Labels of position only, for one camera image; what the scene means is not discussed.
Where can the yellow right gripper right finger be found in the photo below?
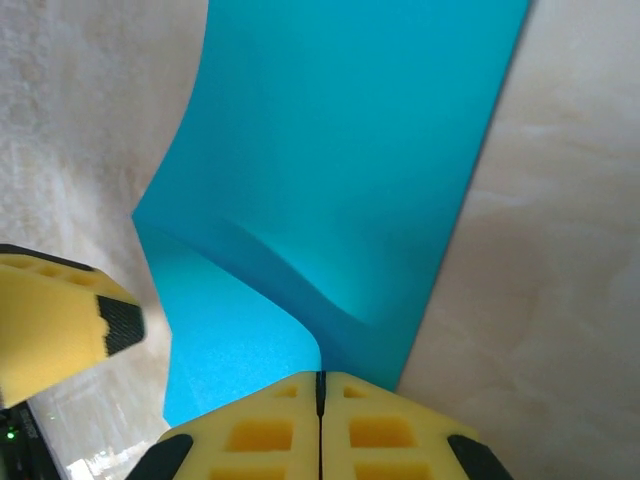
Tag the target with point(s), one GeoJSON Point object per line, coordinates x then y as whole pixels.
{"type": "Point", "coordinates": [380, 440]}

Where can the teal cloth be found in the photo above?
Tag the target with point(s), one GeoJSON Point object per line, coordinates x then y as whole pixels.
{"type": "Point", "coordinates": [325, 150]}

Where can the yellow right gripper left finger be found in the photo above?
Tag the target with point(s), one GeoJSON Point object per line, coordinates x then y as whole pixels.
{"type": "Point", "coordinates": [260, 440]}

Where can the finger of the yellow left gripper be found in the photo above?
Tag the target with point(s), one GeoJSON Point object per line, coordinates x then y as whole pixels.
{"type": "Point", "coordinates": [50, 320]}

